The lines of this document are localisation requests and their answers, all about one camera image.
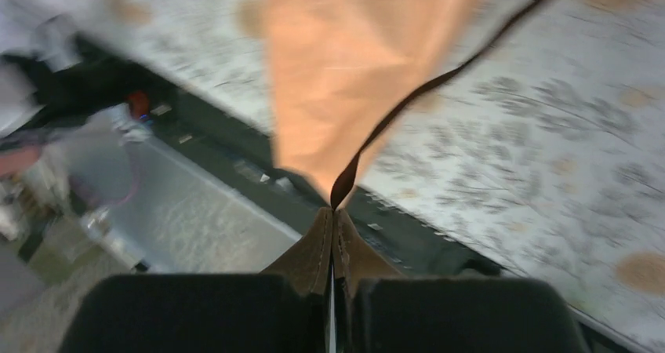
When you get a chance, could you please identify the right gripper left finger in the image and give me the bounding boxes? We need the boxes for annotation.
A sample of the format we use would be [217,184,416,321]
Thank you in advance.
[59,208,333,352]

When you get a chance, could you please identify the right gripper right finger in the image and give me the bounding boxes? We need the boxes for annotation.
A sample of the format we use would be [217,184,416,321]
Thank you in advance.
[332,210,588,353]

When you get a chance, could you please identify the dark brown ribbon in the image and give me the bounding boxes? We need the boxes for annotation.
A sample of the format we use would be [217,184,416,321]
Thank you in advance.
[329,0,546,210]

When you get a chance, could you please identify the peach wrapping paper sheet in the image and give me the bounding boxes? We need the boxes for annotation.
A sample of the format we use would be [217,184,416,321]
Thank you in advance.
[263,0,478,200]

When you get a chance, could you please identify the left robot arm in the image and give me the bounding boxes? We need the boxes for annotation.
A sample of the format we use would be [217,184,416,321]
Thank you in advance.
[1,15,150,142]

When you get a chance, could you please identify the floral patterned table mat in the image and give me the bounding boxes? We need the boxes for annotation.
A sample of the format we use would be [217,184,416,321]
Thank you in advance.
[70,0,664,352]

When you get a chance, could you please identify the black mounting base rail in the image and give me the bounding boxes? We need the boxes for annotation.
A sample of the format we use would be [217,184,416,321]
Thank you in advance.
[145,88,505,279]

